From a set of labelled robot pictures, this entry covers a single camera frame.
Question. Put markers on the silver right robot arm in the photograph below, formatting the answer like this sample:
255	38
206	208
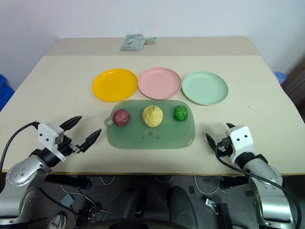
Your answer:
267	176

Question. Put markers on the yellow pear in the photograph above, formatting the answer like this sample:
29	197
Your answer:
152	117

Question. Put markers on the yellow plate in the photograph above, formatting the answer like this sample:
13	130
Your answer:
115	85

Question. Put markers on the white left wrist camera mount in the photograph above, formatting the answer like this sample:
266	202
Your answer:
47	133

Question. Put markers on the pink plate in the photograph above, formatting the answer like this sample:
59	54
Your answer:
159	83

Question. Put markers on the green toy pepper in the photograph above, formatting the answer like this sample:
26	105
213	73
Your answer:
180	113

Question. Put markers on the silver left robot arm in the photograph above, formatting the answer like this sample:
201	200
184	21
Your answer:
22	170

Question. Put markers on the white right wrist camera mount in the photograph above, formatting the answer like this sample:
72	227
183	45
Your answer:
241	140

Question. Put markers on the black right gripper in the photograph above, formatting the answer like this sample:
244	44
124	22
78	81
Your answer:
224	145

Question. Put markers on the small grey blue box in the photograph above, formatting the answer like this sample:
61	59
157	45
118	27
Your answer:
67	200

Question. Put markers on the blue plastic crate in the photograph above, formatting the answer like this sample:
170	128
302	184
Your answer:
6	91

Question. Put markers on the small pale green bundle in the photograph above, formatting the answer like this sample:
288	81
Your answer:
150	40

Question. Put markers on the dark red round fruit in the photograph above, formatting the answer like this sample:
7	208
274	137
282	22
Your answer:
121	117

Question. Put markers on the blue water bottle cap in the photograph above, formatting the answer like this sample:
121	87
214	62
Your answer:
280	76

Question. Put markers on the grey sneaker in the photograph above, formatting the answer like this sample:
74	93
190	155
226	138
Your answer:
57	220

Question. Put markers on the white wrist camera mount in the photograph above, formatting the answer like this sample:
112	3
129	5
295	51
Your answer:
241	140
47	133

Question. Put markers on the translucent green cutting board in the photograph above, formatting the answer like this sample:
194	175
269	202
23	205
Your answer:
166	136

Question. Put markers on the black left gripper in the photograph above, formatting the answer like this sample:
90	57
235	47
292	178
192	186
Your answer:
64	145

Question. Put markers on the metal bracket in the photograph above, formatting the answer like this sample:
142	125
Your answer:
210	204

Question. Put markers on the brown wooden cabinet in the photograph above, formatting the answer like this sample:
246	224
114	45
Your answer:
296	81

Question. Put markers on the light green plate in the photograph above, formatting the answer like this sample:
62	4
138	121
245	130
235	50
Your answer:
205	87

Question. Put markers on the black table leg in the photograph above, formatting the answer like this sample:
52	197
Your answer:
222	215

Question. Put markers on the black table frame bar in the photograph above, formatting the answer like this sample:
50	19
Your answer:
69	182
234	182

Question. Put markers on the pale green folded pouch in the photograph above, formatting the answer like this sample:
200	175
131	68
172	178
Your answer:
132	43

